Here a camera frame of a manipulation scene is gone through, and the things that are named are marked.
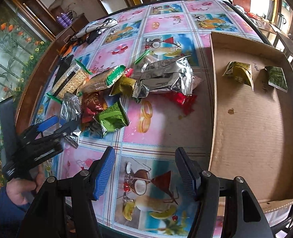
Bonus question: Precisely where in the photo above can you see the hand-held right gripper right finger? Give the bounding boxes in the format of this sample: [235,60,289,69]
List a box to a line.
[175,147,273,238]

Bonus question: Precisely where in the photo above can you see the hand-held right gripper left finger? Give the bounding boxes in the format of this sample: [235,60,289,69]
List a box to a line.
[20,146,116,238]

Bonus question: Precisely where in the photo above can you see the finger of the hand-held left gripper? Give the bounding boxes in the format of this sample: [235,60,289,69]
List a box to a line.
[34,120,80,145]
[19,115,66,143]

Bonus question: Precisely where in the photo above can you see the small silver foil packet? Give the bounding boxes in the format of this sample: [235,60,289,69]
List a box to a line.
[60,92,82,149]

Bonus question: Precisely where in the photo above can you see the dark red snack packet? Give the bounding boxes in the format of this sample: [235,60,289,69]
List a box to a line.
[81,92,108,126]

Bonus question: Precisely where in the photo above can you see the bright green snack packet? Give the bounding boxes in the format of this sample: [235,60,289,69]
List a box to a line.
[94,101,130,138]

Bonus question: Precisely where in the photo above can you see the green-ended cracker packet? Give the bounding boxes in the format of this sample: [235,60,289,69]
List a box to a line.
[87,65,126,90]
[47,59,90,101]

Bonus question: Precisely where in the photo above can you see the cardboard box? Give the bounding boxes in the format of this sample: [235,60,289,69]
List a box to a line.
[209,31,293,215]

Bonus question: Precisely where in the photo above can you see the olive yellow snack packet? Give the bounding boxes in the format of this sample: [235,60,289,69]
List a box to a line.
[109,76,137,97]

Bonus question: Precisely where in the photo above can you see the red clear snack packet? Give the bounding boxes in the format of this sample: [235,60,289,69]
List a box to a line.
[165,92,198,114]

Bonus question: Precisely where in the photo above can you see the large silver foil packet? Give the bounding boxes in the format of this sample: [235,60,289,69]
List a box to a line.
[132,56,195,99]

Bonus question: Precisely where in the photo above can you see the person's left forearm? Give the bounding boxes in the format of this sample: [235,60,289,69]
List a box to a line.
[0,186,32,238]

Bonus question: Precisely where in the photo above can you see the person's left hand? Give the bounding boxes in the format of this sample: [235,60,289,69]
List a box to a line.
[6,165,46,205]

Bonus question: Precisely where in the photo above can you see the black chair back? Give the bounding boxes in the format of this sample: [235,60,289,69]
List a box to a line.
[0,97,21,155]

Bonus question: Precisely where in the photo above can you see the printed plastic tablecloth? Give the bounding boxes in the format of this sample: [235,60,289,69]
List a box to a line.
[36,0,263,237]

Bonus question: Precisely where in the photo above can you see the black flat case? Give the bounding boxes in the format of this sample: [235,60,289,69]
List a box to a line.
[56,54,74,80]

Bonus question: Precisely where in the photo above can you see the black and white patterned cloth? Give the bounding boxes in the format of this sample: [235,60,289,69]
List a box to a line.
[74,17,119,40]

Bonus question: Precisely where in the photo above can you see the clear packet with green ends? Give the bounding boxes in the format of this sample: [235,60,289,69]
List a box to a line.
[134,50,159,65]

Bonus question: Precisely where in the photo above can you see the dark wooden sideboard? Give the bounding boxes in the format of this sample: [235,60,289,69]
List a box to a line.
[9,0,90,42]

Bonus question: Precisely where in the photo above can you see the yellow-green snack packet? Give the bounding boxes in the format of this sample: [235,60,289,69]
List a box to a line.
[223,61,254,91]

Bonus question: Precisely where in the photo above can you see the dark green snack packet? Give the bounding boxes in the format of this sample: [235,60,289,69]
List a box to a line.
[264,66,288,93]

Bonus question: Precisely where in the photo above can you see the wooden stool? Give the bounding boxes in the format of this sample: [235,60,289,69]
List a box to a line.
[273,32,293,63]

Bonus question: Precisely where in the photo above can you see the low wooden bench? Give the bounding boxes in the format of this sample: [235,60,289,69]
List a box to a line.
[246,12,278,35]

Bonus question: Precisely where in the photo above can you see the metal kettle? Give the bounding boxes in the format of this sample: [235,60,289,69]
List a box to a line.
[276,12,286,28]

